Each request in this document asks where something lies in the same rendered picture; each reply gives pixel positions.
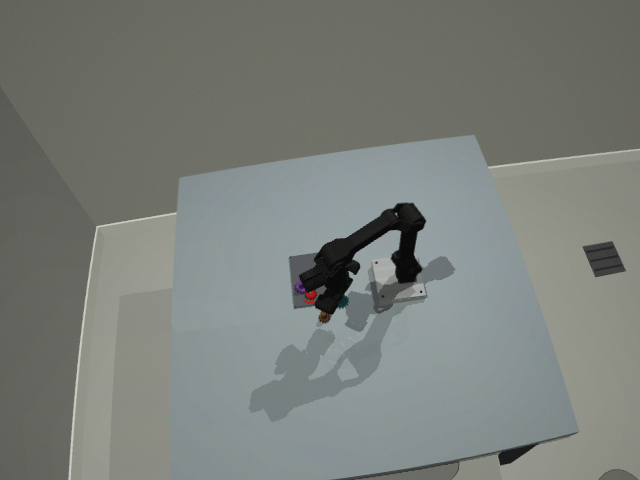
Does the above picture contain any dark teal gear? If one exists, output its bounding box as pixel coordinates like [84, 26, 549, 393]
[337, 294, 349, 309]

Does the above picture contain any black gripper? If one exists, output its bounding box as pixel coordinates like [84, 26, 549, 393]
[314, 259, 360, 314]

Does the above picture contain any brown gear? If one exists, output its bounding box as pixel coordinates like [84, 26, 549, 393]
[318, 311, 331, 323]

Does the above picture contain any purple gear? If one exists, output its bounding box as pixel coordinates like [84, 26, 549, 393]
[294, 280, 306, 294]

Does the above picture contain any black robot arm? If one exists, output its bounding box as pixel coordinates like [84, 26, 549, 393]
[299, 202, 426, 293]

